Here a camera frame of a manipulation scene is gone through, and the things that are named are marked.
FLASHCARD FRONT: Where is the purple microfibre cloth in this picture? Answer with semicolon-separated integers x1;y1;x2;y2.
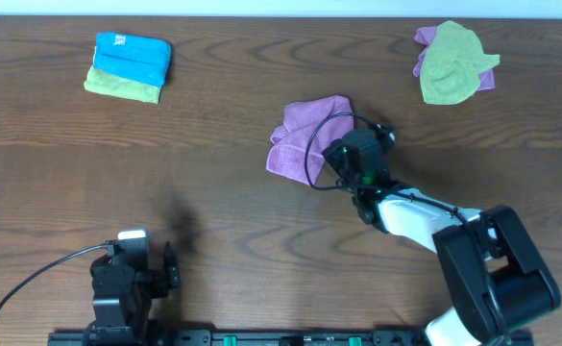
266;95;354;185

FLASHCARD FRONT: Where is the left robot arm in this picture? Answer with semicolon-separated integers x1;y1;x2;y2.
81;237;181;345

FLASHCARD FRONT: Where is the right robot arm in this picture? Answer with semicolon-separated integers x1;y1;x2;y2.
323;128;562;345

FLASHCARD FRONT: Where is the crumpled green cloth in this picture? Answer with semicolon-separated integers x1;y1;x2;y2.
419;20;501;106

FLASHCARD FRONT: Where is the folded green cloth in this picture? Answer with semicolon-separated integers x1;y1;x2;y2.
84;66;161;104

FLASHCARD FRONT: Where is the folded blue cloth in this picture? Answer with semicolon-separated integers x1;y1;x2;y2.
93;32;171;87

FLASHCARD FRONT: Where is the left black cable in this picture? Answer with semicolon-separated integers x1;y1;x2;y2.
0;242;118;346

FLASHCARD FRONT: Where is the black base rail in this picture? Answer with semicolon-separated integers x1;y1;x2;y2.
47;329;430;346

